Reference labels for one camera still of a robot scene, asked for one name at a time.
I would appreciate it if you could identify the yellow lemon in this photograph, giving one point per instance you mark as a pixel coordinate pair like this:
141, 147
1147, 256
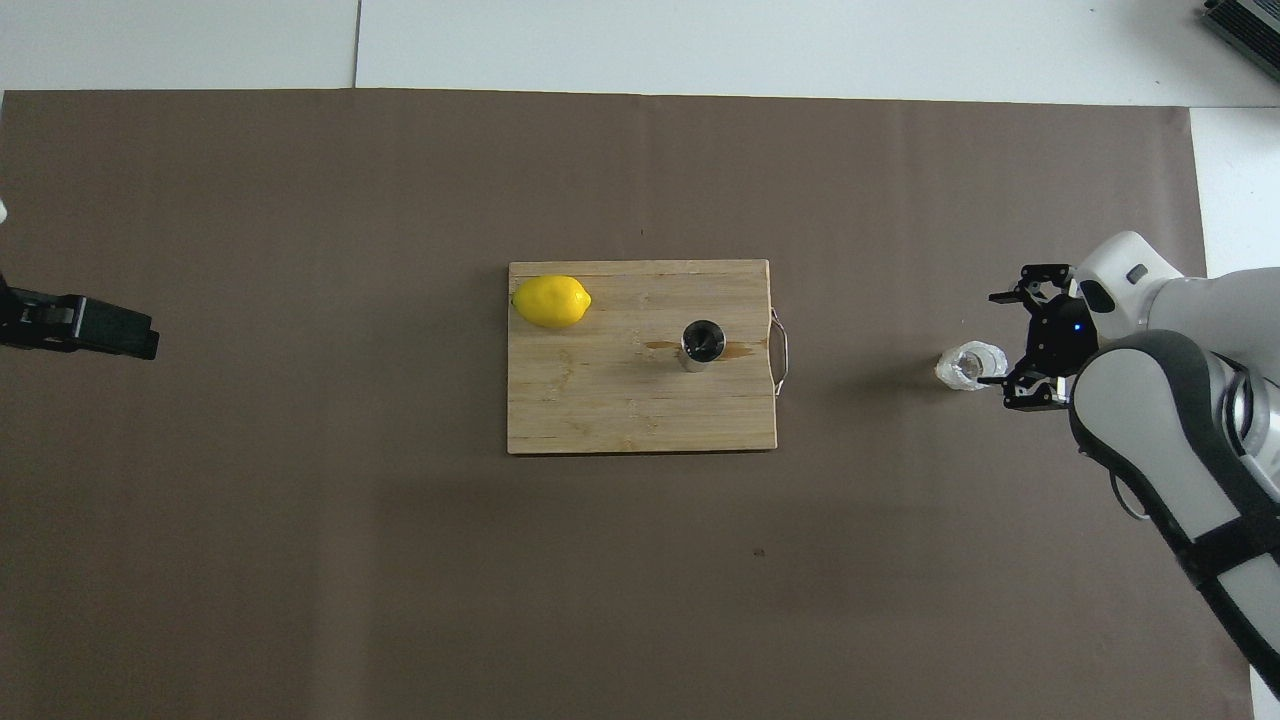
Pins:
550, 302

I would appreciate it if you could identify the grey ribbed device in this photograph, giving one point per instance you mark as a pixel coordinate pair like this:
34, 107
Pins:
1255, 25

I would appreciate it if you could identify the brown paper table mat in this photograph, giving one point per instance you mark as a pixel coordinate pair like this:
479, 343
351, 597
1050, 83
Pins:
300, 560

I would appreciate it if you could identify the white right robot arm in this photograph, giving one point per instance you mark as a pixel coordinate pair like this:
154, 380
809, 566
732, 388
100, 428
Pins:
1170, 400

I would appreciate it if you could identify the wooden cutting board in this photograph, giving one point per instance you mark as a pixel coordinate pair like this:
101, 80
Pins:
600, 400

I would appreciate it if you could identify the small clear glass cup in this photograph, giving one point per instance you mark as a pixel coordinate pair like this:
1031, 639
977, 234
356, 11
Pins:
965, 367

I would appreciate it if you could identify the steel cocktail jigger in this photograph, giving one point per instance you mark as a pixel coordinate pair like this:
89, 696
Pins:
702, 342

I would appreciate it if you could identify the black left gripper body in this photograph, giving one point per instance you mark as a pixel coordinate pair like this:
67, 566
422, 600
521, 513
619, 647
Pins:
20, 318

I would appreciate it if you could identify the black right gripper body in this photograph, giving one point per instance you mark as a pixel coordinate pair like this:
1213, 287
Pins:
1065, 335

